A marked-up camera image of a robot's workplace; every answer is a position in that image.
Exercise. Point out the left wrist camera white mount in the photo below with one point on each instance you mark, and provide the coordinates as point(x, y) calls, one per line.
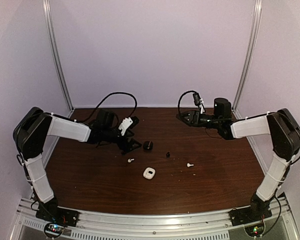
point(128, 123)

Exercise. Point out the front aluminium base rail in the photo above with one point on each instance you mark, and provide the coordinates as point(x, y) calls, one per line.
point(211, 225)

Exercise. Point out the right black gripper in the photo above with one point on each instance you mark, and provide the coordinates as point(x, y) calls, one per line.
point(194, 116)

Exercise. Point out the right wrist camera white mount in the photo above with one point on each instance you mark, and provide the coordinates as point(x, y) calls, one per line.
point(199, 102)

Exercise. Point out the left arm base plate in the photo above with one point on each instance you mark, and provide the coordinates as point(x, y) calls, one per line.
point(62, 216)

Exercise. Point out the aluminium frame post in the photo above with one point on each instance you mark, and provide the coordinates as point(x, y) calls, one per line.
point(254, 31)
point(55, 53)

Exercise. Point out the right aluminium frame post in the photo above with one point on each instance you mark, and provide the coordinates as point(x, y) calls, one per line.
point(254, 31)

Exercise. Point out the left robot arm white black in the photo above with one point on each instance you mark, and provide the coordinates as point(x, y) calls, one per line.
point(37, 126)

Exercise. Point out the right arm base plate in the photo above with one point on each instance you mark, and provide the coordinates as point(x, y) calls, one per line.
point(242, 216)

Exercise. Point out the black earbud charging case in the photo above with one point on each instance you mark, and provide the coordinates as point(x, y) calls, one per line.
point(148, 145)

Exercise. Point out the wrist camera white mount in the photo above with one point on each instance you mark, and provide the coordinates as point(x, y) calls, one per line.
point(199, 102)
point(128, 123)

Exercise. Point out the white earbud charging case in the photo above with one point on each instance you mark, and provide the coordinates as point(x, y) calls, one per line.
point(149, 173)

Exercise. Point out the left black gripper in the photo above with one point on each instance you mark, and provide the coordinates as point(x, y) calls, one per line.
point(122, 145)

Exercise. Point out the left aluminium frame post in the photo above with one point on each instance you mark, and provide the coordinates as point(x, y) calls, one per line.
point(55, 53)

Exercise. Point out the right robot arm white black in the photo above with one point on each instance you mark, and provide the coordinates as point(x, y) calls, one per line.
point(279, 127)

